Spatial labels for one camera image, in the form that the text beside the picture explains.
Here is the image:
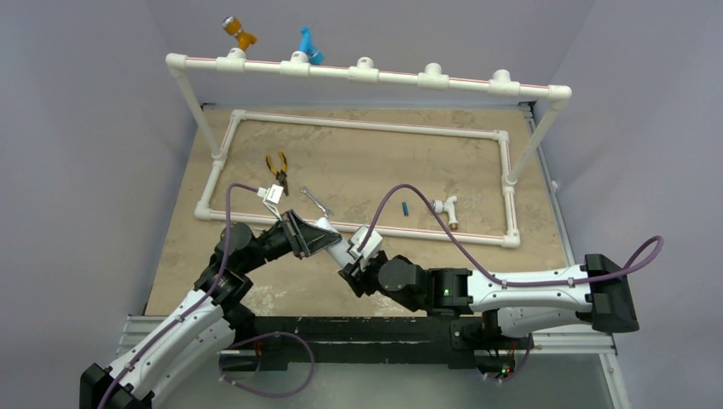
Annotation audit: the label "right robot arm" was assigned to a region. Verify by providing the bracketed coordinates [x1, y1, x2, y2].
[339, 252, 639, 347]

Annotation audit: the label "white PVC pipe frame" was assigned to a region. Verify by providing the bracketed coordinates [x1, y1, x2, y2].
[165, 48, 572, 248]

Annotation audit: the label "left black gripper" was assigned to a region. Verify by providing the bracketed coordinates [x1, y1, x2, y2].
[240, 210, 340, 274]

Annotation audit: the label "orange faucet nozzle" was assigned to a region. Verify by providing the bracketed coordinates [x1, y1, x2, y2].
[222, 15, 257, 51]

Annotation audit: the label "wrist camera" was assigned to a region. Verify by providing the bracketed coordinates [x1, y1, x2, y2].
[347, 225, 383, 270]
[257, 184, 284, 221]

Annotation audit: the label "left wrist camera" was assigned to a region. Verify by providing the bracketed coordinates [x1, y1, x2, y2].
[257, 184, 284, 221]

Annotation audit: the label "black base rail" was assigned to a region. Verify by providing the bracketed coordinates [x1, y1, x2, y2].
[219, 316, 534, 377]

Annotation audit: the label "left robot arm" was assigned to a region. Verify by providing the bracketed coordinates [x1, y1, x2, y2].
[79, 210, 342, 408]

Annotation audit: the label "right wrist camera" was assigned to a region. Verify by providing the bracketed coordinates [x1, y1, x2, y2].
[347, 225, 383, 270]

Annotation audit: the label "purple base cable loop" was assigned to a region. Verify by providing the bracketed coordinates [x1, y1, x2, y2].
[218, 329, 319, 399]

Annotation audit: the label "yellow handled pliers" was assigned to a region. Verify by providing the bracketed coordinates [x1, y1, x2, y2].
[265, 151, 289, 196]

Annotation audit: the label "aluminium table frame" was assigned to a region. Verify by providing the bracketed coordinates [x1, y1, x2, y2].
[113, 101, 633, 409]

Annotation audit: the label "blue faucet nozzle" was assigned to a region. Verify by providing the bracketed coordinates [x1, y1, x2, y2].
[298, 26, 325, 66]

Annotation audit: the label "silver wrench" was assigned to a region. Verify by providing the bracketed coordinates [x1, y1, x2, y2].
[299, 186, 334, 217]

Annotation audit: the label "white plastic faucet tap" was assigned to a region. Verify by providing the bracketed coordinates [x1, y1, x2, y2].
[430, 195, 459, 231]

